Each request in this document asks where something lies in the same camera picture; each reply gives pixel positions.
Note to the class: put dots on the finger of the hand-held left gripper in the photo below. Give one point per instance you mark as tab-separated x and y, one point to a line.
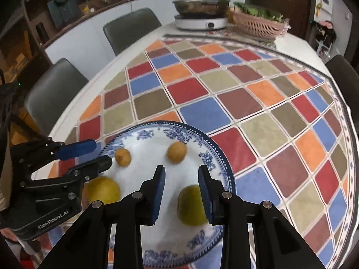
98	165
78	148

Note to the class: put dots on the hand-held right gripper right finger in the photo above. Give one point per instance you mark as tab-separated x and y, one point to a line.
204	199

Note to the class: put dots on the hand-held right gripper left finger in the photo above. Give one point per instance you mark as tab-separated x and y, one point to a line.
158	199

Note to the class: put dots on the green pear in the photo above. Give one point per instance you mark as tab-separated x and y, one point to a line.
190	204

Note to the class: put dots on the yellow pear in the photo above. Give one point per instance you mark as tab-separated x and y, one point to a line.
103	190

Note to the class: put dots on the brown kiwi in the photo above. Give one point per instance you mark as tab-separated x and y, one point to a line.
176	152
123	157

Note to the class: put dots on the blue and white porcelain plate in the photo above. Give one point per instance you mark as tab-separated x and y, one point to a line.
153	148

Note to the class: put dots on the grey chair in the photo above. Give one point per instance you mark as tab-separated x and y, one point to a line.
53	89
131	28

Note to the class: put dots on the colourful checked table mat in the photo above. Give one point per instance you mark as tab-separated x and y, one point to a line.
238	103

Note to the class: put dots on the white sideboard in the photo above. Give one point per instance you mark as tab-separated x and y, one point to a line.
84	42

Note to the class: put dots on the black appliance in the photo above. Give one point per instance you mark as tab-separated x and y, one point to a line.
60	9

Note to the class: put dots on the white induction cooker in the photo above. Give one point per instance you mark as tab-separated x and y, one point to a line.
200	23

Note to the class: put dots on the pink plastic basket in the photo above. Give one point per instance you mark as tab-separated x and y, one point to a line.
258	28

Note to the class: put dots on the steel pot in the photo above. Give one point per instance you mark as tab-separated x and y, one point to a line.
200	7

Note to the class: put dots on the dark chair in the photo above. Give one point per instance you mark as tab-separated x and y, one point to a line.
345	72

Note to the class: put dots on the green leafy vegetables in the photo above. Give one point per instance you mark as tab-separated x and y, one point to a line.
252	10

